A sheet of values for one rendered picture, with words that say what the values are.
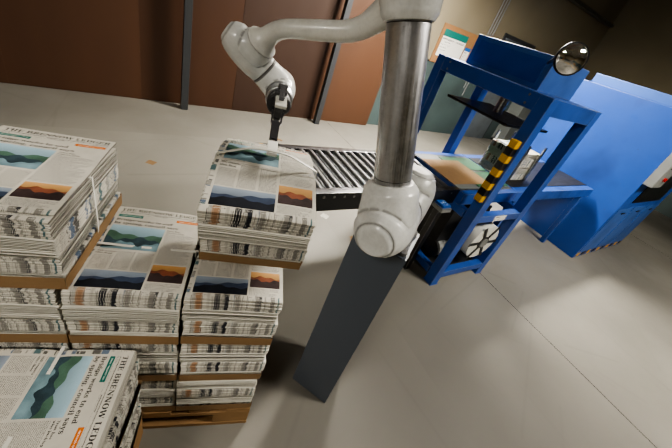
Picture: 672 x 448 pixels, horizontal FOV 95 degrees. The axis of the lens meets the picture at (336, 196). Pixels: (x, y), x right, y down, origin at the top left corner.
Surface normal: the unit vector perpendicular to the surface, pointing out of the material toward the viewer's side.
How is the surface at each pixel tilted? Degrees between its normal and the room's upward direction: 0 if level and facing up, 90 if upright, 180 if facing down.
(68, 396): 2
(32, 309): 90
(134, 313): 90
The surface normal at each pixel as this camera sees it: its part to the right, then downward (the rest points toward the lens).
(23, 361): 0.30, -0.81
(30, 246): 0.18, 0.57
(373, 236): -0.46, 0.45
